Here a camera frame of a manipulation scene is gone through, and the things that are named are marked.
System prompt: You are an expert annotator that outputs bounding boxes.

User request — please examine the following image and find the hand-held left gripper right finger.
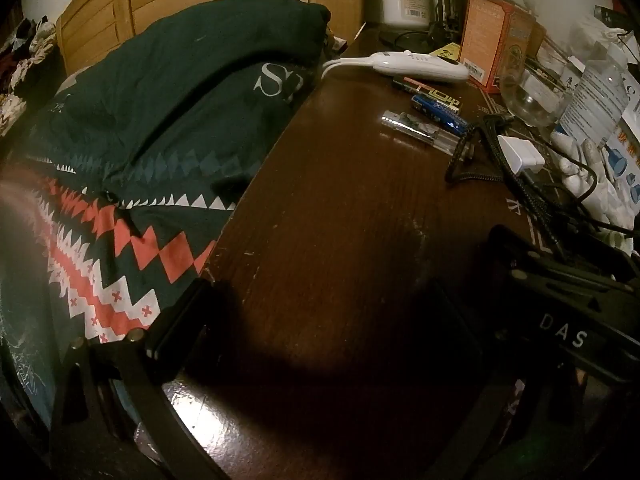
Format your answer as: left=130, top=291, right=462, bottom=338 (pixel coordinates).
left=425, top=280, right=596, bottom=480

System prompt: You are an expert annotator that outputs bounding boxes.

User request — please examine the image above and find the yellow small packet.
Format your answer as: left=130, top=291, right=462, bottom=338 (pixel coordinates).
left=429, top=42, right=462, bottom=62

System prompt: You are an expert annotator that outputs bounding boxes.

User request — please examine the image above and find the orange cardboard box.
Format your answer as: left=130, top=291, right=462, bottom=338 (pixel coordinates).
left=459, top=0, right=533, bottom=93

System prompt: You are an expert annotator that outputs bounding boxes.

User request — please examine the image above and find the black orange pen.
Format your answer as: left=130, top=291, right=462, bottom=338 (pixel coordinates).
left=391, top=76, right=453, bottom=97

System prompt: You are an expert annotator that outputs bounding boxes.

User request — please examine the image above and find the blue lighter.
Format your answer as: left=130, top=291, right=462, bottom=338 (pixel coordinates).
left=411, top=94, right=472, bottom=135

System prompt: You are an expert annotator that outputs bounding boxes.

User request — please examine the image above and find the pile of mixed clothes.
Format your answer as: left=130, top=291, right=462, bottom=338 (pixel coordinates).
left=0, top=15, right=63, bottom=133

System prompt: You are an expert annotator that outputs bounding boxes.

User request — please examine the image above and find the clear labelled plastic bottle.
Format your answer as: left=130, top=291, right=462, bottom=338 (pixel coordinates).
left=556, top=42, right=632, bottom=150

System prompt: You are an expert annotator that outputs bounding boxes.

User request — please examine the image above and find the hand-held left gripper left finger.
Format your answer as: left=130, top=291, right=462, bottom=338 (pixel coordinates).
left=50, top=279, right=222, bottom=480

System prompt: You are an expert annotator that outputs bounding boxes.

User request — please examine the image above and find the white small figurine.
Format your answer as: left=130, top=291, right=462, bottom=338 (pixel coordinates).
left=549, top=132, right=603, bottom=198

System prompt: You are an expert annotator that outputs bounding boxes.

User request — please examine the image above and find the black braided cable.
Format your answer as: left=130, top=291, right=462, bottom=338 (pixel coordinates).
left=444, top=114, right=640, bottom=266

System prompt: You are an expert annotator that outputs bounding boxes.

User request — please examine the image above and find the white corded controller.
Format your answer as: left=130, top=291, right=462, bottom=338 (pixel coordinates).
left=321, top=50, right=472, bottom=84

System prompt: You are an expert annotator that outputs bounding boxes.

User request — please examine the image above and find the clear plastic lighter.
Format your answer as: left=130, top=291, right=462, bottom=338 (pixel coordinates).
left=378, top=109, right=463, bottom=152

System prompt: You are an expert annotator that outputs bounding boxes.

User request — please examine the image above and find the white charger plug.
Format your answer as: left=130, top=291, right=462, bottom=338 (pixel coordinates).
left=496, top=134, right=547, bottom=175

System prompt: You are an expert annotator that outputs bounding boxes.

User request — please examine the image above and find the glass bowl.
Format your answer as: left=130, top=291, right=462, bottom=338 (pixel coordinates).
left=500, top=66, right=565, bottom=129

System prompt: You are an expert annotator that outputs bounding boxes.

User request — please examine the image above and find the green patterned quilt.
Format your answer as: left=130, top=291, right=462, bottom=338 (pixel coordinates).
left=0, top=0, right=332, bottom=426

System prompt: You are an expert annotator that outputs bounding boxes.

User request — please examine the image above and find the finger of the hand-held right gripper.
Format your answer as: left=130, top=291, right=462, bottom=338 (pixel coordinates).
left=487, top=224, right=551, bottom=273

